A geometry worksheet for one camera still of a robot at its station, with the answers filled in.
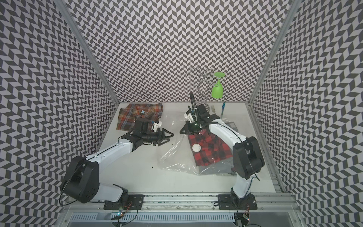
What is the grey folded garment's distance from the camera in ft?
2.64

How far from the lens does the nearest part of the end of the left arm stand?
27.2 inches

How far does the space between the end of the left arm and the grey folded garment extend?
0.90ft
